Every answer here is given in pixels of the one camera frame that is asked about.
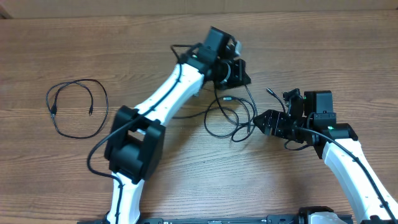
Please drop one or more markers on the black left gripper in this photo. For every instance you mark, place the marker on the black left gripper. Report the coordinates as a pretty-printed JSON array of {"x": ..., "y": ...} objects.
[{"x": 239, "y": 76}]

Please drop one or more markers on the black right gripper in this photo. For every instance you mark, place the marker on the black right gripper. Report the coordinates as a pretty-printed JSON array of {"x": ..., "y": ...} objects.
[{"x": 271, "y": 117}]

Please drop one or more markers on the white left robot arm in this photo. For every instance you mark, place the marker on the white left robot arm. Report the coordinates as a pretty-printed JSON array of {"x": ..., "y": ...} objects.
[{"x": 136, "y": 140}]

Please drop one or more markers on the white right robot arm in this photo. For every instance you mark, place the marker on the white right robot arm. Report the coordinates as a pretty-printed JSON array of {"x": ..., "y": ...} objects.
[{"x": 308, "y": 118}]

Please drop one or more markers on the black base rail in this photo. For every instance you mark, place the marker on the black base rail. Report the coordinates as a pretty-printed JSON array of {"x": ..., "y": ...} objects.
[{"x": 273, "y": 219}]

